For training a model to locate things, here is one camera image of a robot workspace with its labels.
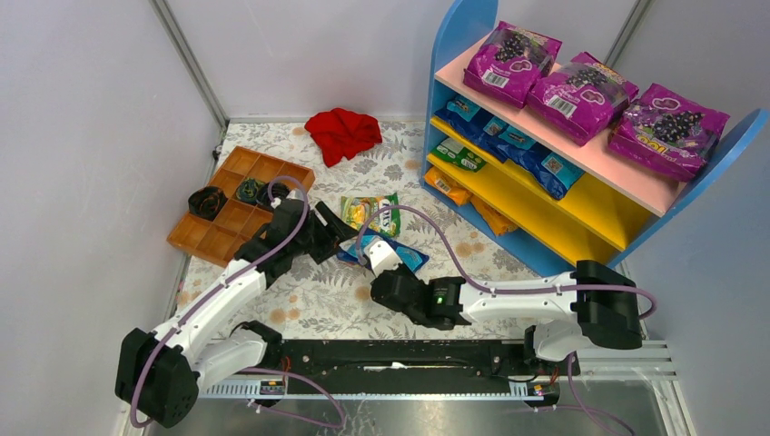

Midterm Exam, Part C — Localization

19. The blue candy bag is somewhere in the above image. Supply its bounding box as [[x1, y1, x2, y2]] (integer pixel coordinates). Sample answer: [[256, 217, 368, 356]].
[[336, 231, 429, 273], [434, 94, 508, 163], [498, 124, 585, 201]]

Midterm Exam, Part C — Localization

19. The orange mango candy bag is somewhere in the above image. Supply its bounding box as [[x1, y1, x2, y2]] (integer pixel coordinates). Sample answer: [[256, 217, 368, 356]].
[[423, 166, 472, 206], [470, 196, 518, 236]]

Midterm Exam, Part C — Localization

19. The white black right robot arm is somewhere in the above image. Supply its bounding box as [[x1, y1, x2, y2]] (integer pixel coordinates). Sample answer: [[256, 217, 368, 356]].
[[370, 261, 643, 362]]

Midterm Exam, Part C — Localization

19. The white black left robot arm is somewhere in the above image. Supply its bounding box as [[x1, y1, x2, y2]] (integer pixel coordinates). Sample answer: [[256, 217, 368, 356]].
[[114, 199, 358, 428]]

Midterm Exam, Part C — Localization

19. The green white Fox's candy bag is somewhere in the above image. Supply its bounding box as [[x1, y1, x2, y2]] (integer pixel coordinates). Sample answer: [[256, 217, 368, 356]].
[[341, 193, 401, 237]]

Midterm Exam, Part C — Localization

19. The blue yellow pink shelf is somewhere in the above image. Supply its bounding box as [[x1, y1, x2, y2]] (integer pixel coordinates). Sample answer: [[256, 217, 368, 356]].
[[423, 1, 769, 276]]

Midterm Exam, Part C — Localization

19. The blue candy bag on shelf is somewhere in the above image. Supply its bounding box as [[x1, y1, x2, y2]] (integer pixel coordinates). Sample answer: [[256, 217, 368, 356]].
[[434, 94, 508, 163]]

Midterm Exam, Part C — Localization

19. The purple grape candy bag left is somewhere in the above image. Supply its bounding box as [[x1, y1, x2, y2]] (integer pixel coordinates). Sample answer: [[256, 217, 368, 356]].
[[463, 21, 562, 109]]

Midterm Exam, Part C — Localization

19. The purple grape candy bag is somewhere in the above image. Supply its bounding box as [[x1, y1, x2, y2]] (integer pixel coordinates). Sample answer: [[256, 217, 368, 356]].
[[526, 52, 639, 146], [463, 21, 562, 109], [608, 84, 730, 183]]

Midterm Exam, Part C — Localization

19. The purple grape candy bag middle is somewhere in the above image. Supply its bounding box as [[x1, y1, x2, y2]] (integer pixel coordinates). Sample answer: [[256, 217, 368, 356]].
[[526, 52, 639, 146]]

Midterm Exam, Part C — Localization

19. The purple grape candy bag right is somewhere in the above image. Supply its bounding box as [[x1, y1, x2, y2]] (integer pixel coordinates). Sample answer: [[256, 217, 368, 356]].
[[608, 84, 730, 183]]

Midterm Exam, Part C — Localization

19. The black round object in tray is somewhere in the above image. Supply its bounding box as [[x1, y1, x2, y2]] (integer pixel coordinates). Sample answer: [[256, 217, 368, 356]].
[[256, 182, 291, 211]]

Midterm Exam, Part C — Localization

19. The floral table mat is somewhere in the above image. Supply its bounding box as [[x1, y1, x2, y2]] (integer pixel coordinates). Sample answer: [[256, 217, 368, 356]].
[[215, 122, 547, 340]]

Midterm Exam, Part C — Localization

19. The dark round object in tray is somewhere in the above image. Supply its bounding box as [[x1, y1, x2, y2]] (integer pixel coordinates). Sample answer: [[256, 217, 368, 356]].
[[235, 178, 264, 205]]

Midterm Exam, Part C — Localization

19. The red cloth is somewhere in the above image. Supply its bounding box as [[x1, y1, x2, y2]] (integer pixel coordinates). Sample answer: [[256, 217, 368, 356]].
[[304, 108, 382, 167]]

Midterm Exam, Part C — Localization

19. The orange wooden divided tray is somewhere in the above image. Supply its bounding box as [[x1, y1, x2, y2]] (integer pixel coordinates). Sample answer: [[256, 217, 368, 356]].
[[167, 146, 315, 266]]

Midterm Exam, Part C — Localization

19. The black round object on tray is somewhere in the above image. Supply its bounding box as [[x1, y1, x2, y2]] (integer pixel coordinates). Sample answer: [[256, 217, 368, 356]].
[[188, 186, 227, 222]]

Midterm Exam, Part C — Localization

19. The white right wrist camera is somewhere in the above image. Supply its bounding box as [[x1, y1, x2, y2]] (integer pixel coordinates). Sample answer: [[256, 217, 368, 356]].
[[359, 236, 402, 276]]

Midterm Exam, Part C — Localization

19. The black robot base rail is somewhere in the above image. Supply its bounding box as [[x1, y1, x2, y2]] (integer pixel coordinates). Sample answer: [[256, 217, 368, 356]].
[[225, 322, 582, 399]]

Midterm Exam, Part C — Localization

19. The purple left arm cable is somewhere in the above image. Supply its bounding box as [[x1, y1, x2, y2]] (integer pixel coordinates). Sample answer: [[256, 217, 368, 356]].
[[129, 175, 348, 430]]

